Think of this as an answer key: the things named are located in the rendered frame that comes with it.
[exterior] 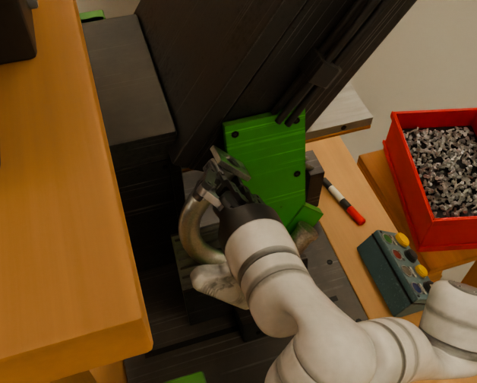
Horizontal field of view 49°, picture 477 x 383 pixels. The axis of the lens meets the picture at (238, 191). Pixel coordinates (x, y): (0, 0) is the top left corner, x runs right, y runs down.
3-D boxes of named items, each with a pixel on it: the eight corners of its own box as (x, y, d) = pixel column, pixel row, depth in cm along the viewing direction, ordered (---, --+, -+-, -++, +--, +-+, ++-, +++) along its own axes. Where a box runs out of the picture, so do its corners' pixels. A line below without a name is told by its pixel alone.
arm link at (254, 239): (184, 277, 58) (197, 319, 53) (249, 205, 55) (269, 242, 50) (243, 301, 63) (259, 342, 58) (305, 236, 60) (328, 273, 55)
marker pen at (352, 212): (319, 183, 111) (320, 178, 109) (325, 180, 111) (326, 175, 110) (358, 226, 104) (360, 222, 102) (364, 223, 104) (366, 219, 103)
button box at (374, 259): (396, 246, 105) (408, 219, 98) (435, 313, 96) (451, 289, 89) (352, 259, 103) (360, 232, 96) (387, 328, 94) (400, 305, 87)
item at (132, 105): (161, 147, 117) (138, 11, 90) (196, 259, 99) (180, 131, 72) (77, 166, 113) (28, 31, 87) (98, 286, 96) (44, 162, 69)
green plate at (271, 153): (286, 196, 89) (283, 83, 77) (306, 226, 83) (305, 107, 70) (222, 213, 87) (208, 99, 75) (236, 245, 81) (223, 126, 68)
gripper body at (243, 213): (306, 239, 59) (277, 192, 66) (254, 210, 54) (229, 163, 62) (263, 283, 61) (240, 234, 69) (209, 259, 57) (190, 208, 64)
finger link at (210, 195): (234, 206, 59) (237, 200, 62) (203, 180, 59) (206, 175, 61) (221, 221, 60) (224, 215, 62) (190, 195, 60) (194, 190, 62)
